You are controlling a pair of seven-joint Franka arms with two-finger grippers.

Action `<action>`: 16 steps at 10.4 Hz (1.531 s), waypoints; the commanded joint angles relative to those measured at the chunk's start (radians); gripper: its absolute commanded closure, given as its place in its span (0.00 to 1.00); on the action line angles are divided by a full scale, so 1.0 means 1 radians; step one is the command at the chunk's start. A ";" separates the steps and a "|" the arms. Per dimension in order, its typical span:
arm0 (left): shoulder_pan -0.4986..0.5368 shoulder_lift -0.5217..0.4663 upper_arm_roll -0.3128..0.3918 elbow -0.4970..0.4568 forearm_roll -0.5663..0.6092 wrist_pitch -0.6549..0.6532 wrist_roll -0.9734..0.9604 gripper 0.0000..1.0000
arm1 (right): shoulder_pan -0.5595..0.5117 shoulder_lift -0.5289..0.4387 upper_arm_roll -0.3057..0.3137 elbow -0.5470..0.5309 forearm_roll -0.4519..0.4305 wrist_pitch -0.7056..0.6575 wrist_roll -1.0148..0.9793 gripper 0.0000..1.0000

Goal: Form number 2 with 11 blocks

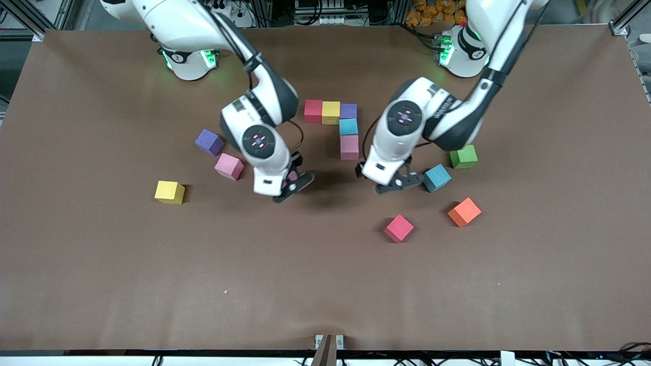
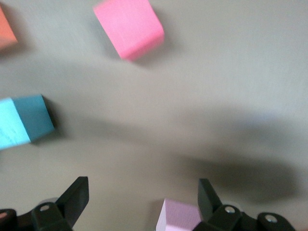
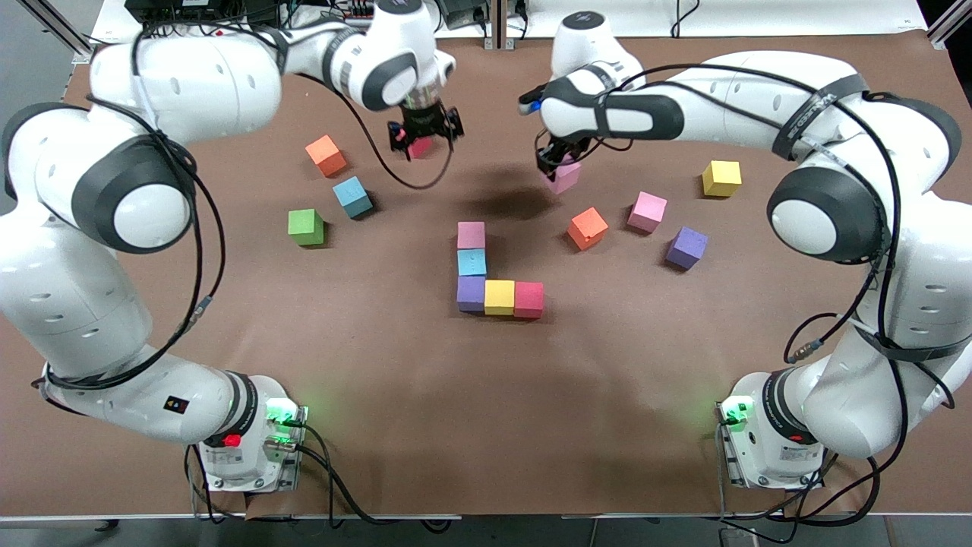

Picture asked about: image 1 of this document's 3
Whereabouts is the green foam cube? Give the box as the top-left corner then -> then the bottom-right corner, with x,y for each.
450,144 -> 479,169

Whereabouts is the grey electronics unit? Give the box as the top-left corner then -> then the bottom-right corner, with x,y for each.
294,0 -> 357,26

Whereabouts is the metal clamp bracket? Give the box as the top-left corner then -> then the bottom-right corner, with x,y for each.
311,334 -> 344,366

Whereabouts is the black camera cable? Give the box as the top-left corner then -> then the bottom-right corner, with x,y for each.
285,119 -> 306,153

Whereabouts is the brown paper table cover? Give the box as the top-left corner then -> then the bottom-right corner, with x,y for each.
0,23 -> 651,352

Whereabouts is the red foam cube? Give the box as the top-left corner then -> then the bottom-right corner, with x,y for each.
384,214 -> 415,244
304,99 -> 324,125

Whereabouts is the orange snack bag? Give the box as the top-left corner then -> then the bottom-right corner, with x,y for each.
405,0 -> 471,27

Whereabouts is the aluminium frame profile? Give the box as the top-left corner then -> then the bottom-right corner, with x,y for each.
5,0 -> 77,41
609,0 -> 651,37

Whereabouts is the orange foam cube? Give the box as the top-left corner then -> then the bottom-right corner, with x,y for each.
448,197 -> 482,228

